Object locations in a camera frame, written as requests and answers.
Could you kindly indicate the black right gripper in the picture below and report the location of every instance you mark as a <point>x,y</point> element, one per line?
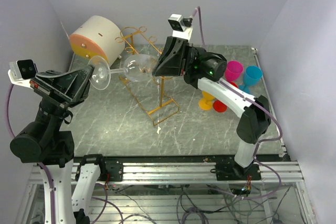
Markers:
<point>170,63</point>

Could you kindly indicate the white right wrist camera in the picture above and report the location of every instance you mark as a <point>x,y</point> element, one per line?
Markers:
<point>182,27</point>

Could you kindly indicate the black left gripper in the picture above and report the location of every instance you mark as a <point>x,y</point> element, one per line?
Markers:
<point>64,88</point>

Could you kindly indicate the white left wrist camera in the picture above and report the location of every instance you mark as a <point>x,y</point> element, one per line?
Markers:
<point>21,72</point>

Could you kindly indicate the gold wire glass rack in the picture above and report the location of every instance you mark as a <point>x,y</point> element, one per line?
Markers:
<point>149,95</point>

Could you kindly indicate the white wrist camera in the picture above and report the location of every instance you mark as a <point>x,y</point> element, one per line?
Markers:
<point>21,72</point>
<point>182,27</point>

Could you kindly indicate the blue wine glass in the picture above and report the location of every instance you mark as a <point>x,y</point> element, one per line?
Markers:
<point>250,78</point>

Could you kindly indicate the pink wine glass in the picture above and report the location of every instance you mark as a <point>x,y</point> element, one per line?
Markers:
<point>233,71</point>

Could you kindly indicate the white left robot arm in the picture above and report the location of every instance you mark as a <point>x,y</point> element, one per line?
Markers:
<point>42,142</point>

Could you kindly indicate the red wine glass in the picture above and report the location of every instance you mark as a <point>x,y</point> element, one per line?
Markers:
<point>219,106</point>

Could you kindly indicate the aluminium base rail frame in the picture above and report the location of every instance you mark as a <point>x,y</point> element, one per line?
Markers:
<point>164,170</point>

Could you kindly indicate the orange wine glass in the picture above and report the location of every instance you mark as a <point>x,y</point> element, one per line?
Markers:
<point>206,102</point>

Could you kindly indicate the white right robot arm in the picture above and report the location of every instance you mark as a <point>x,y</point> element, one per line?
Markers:
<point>204,71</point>

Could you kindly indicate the clear wine glass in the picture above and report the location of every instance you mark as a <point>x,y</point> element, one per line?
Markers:
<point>136,68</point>

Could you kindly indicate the round white drawer cabinet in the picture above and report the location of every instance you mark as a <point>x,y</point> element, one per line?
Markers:
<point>97,37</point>

